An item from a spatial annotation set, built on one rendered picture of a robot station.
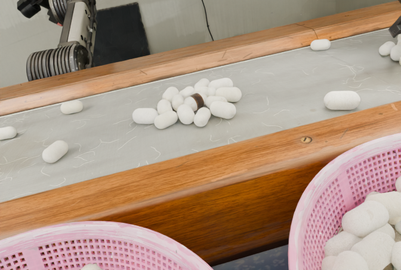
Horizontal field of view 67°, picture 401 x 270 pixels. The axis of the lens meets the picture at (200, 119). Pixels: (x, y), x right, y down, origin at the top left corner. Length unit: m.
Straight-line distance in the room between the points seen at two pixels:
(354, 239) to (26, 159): 0.37
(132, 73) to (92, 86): 0.08
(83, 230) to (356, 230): 0.19
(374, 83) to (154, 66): 0.36
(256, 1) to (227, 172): 2.44
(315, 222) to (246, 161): 0.07
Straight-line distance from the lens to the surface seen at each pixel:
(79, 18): 0.93
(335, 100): 0.38
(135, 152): 0.36
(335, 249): 0.24
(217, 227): 0.27
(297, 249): 0.19
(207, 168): 0.26
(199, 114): 0.36
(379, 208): 0.25
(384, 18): 0.75
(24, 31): 2.57
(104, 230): 0.23
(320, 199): 0.23
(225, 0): 2.56
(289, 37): 0.64
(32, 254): 0.27
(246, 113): 0.39
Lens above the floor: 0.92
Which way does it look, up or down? 27 degrees down
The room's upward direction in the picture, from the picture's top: 11 degrees counter-clockwise
